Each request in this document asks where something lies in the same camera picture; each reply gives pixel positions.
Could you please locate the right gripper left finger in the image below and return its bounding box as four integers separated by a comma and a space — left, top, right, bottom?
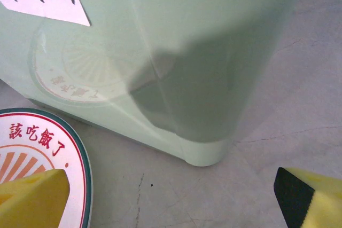
0, 168, 71, 228

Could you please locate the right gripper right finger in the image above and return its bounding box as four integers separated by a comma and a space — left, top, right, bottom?
273, 167, 342, 228

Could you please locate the sunburst print plate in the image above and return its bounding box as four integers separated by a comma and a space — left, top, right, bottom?
0, 107, 94, 228
28, 19, 129, 105

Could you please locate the green plastic bin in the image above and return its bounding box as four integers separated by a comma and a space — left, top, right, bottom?
0, 0, 310, 169

